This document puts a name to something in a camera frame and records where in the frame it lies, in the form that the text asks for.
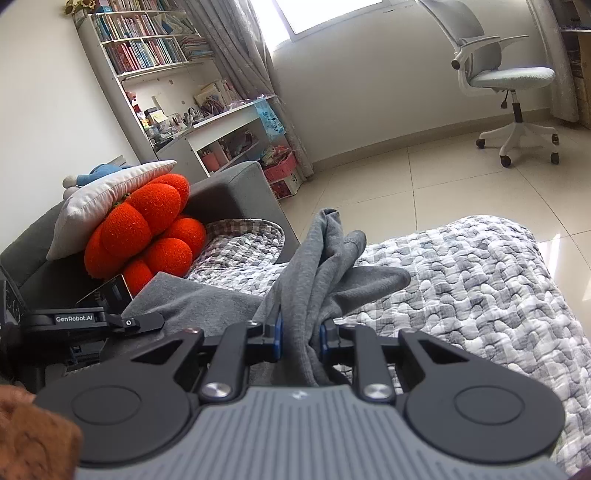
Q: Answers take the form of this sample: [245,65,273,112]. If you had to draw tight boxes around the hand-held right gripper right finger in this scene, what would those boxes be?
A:
[320,323,476,402]

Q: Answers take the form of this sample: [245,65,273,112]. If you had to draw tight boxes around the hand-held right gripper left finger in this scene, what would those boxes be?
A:
[129,311,283,402]

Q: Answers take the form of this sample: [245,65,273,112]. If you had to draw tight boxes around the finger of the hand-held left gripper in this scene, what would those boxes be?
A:
[105,312,165,335]

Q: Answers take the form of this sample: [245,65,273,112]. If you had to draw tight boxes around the grey t-shirt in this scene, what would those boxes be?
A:
[99,208,411,388]

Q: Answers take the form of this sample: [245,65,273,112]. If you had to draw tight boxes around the smartphone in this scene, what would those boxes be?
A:
[76,274,132,308]

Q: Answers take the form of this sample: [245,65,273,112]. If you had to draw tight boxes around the orange pumpkin cushion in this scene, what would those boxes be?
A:
[84,174,207,296]

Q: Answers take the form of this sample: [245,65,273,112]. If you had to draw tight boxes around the brown fuzzy band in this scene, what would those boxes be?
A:
[0,385,84,480]

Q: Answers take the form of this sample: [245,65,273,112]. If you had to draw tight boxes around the white pillow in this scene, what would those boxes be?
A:
[46,160,177,260]

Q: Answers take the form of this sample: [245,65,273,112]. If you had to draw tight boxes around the grey quilted blanket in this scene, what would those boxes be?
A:
[185,215,591,472]

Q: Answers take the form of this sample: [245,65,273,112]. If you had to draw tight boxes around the grey sofa armrest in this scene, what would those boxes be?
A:
[0,161,300,319]

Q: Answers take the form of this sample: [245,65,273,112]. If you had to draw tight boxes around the printed cardboard box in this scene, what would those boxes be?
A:
[269,172,303,199]

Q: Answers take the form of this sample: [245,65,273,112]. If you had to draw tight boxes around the blue plush toy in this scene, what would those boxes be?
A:
[62,162,125,199]

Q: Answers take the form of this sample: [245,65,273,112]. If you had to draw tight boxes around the pink basket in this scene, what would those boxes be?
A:
[262,152,298,183]

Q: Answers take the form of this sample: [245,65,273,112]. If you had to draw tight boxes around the light blue plastic bag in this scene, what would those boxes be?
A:
[254,100,288,139]

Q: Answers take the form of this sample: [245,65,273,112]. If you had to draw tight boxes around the white bookshelf desk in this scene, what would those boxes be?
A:
[74,0,305,199]

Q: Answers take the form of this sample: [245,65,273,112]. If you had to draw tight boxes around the rows of books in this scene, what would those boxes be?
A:
[95,9,214,75]

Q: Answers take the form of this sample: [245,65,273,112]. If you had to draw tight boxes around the patterned grey curtain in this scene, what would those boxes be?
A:
[526,0,580,123]
[178,0,315,176]

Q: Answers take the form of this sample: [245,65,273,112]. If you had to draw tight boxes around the grey office chair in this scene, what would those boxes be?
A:
[418,0,561,168]

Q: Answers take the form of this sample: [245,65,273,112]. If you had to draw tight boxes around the window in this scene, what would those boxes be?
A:
[272,0,416,35]

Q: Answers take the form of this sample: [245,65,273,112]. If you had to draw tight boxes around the wooden desk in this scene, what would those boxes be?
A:
[554,0,591,109]

